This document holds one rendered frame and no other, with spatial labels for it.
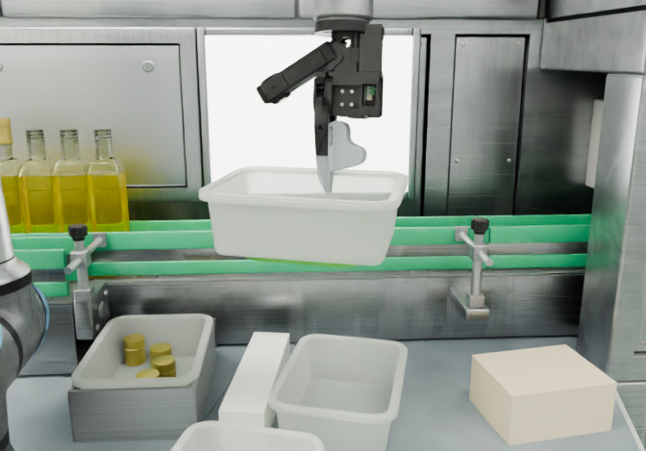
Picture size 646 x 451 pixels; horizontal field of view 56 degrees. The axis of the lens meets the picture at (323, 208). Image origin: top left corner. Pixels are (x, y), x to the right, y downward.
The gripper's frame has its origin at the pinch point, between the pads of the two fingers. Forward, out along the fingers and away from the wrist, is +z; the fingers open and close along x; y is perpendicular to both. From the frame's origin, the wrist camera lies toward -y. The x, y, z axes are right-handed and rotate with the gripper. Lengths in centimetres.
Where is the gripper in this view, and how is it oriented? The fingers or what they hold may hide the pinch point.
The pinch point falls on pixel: (323, 182)
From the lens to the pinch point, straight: 79.6
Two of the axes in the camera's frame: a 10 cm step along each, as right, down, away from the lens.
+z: -0.2, 9.9, 1.3
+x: 1.7, -1.2, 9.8
